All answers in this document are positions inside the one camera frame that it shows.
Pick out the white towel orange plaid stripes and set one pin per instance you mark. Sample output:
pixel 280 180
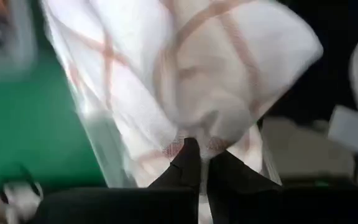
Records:
pixel 197 77

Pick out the white clamp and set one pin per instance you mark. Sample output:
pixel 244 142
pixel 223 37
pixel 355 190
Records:
pixel 22 196

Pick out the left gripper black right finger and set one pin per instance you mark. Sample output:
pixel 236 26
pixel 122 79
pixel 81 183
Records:
pixel 275 205

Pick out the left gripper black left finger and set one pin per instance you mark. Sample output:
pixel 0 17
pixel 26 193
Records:
pixel 135 205

